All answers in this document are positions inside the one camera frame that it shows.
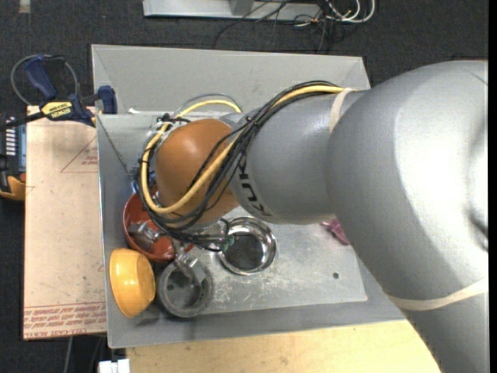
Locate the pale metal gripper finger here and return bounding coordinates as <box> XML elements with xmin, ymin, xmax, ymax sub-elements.
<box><xmin>183</xmin><ymin>263</ymin><xmax>204</xmax><ymax>287</ymax></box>
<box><xmin>173</xmin><ymin>249</ymin><xmax>193</xmax><ymax>273</ymax></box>

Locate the dark grey small object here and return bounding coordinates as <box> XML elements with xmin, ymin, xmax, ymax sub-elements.
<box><xmin>129</xmin><ymin>221</ymin><xmax>161</xmax><ymax>249</ymax></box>

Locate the yellow bowl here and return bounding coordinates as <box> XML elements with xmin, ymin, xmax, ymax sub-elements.
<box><xmin>109</xmin><ymin>247</ymin><xmax>157</xmax><ymax>319</ymax></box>

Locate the red-brown bowl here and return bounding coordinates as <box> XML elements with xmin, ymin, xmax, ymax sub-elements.
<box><xmin>123</xmin><ymin>190</ymin><xmax>195</xmax><ymax>264</ymax></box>

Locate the shiny metal bowl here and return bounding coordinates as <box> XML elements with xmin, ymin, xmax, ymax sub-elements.
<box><xmin>217</xmin><ymin>215</ymin><xmax>278</xmax><ymax>277</ymax></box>

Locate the grey metal bin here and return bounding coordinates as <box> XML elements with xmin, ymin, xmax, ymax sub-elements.
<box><xmin>91</xmin><ymin>44</ymin><xmax>407</xmax><ymax>350</ymax></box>

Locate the brown cardboard board red print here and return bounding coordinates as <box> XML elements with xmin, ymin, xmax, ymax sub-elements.
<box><xmin>23</xmin><ymin>105</ymin><xmax>108</xmax><ymax>341</ymax></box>

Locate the pink plastic object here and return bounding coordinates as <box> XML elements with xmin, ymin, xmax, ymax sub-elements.
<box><xmin>320</xmin><ymin>218</ymin><xmax>351</xmax><ymax>246</ymax></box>

